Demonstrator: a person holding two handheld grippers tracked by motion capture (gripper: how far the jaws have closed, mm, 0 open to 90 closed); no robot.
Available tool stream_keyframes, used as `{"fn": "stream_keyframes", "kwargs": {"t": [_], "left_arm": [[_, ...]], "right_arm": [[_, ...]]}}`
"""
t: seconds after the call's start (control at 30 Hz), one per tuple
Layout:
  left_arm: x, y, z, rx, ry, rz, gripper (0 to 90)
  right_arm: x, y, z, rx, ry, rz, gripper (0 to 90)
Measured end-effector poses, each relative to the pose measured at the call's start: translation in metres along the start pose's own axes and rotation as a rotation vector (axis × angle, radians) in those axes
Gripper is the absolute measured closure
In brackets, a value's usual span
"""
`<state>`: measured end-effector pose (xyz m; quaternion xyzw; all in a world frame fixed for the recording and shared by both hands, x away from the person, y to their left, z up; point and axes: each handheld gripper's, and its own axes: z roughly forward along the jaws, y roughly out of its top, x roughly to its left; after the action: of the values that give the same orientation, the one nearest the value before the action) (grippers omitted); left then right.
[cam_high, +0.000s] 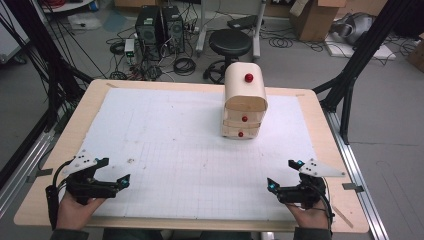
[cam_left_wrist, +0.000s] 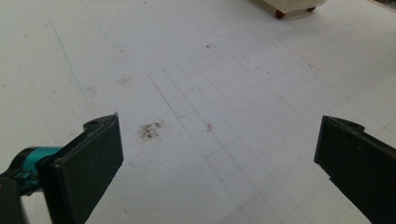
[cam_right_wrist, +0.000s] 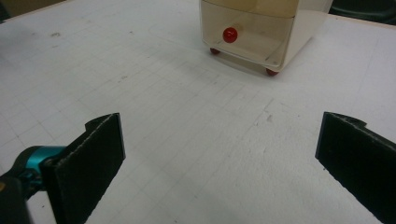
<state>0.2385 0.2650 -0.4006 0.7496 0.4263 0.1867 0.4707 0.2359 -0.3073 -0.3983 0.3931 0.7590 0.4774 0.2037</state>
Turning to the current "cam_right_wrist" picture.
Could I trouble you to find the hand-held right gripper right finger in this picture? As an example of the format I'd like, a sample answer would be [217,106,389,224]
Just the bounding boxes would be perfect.
[315,111,396,224]

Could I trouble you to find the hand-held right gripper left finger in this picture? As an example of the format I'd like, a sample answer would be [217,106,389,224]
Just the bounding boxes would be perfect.
[39,112,127,224]

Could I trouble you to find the cream plastic drawer cabinet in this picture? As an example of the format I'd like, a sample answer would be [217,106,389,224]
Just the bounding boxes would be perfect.
[199,0,334,77]

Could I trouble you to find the translucent drawer with red knob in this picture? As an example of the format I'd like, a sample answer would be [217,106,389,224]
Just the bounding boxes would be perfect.
[200,1,295,68]

